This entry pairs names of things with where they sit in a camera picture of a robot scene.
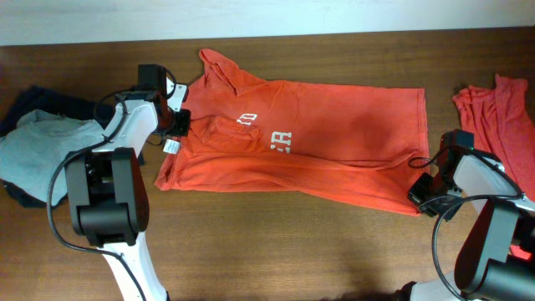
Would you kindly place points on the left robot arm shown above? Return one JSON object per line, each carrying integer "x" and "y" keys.
{"x": 108, "y": 202}

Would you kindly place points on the red ribbed garment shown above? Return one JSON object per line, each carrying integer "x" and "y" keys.
{"x": 499, "y": 121}

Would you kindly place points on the dark navy folded garment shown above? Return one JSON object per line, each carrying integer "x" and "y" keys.
{"x": 38, "y": 98}

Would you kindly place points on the grey folded t-shirt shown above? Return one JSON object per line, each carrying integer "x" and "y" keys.
{"x": 31, "y": 153}

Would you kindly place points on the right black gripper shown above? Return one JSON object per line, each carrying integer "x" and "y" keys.
{"x": 416, "y": 195}

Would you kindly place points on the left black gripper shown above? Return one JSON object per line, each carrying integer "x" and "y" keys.
{"x": 180, "y": 127}

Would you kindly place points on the orange soccer t-shirt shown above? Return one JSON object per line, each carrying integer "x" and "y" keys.
{"x": 345, "y": 143}

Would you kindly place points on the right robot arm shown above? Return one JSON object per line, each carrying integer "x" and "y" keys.
{"x": 495, "y": 261}

